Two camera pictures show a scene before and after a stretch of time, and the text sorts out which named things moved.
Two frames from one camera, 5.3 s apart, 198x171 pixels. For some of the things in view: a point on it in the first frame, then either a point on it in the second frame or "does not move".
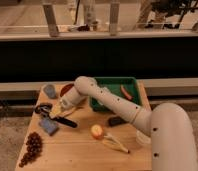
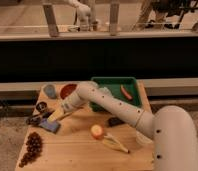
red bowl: x=66 y=88 does not move
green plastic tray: x=124 y=87 does not move
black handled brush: x=46 y=110 → x=33 y=120
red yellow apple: x=97 y=131 does not move
